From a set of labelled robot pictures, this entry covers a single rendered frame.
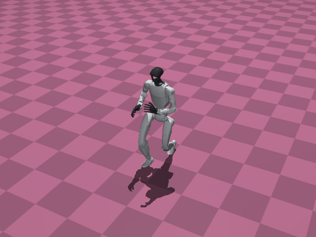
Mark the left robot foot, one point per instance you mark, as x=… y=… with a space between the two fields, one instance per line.
x=172 y=149

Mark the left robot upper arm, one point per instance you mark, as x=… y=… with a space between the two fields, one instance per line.
x=170 y=92

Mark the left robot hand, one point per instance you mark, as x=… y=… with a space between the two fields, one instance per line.
x=151 y=109

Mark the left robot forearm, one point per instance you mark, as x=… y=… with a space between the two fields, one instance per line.
x=166 y=111

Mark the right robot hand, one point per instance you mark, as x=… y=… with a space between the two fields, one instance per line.
x=137 y=108

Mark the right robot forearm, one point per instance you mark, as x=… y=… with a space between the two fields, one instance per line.
x=141 y=100

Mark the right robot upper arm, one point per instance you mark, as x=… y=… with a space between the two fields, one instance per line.
x=146 y=88

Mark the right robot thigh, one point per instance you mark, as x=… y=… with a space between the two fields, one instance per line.
x=145 y=126

